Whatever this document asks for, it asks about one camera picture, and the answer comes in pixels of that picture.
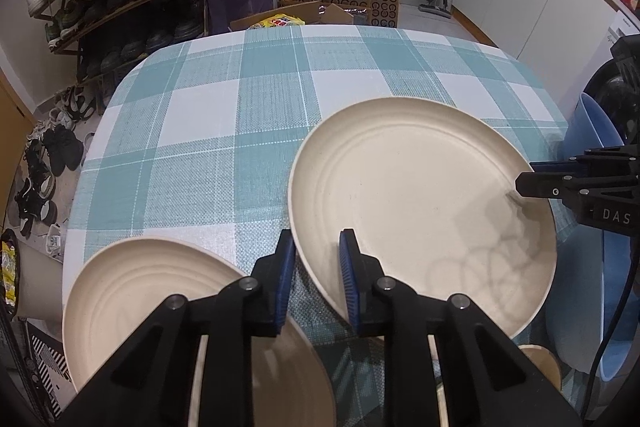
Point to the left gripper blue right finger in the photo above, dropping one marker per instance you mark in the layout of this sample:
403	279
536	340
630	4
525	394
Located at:
349	253

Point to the white washing machine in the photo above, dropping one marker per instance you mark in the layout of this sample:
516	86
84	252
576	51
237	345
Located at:
621	26

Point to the blue bowl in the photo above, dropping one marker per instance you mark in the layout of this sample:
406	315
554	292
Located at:
589	279
588	128

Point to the white trash bin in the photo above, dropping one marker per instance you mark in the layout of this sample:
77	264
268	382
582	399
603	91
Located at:
39	282

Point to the white kitchen cabinets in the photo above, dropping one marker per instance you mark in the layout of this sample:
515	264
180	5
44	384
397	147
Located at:
561	41

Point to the cream plate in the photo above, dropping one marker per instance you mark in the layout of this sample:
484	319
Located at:
429	191
123	283
545	362

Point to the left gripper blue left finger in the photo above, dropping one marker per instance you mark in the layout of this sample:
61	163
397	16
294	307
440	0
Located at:
285	264

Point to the teal checked tablecloth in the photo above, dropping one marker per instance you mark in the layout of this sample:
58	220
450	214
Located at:
199	139

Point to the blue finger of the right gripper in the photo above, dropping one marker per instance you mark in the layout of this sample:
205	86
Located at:
550	185
571	166

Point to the black white patterned rug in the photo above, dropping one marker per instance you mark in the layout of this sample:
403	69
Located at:
47	353

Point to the open cardboard box with snacks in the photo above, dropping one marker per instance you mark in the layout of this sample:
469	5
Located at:
301	14

